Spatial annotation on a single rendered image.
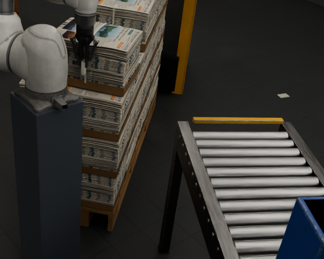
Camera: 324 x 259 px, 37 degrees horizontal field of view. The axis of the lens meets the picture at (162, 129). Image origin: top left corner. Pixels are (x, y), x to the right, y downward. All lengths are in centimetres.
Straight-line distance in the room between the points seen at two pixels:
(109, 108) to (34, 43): 64
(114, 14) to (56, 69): 99
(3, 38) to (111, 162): 90
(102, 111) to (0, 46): 65
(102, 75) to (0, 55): 57
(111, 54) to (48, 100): 48
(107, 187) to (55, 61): 97
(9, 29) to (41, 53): 17
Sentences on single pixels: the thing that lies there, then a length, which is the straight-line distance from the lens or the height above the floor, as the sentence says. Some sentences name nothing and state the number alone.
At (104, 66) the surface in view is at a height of 97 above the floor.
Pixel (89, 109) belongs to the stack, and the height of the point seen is 76.
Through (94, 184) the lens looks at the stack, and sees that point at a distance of 251.
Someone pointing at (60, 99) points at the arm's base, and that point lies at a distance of 178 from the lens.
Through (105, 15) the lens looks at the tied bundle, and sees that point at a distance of 267.
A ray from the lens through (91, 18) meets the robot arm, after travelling 207.
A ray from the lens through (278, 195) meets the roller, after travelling 188.
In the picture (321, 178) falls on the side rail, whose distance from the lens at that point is 202.
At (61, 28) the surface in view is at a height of 106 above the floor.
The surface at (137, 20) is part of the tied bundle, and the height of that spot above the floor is 101.
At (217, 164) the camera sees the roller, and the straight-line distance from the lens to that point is 195.
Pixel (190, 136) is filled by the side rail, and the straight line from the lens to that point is 206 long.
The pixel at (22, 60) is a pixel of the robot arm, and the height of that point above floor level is 117.
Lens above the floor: 193
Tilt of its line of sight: 33 degrees down
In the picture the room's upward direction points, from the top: 8 degrees clockwise
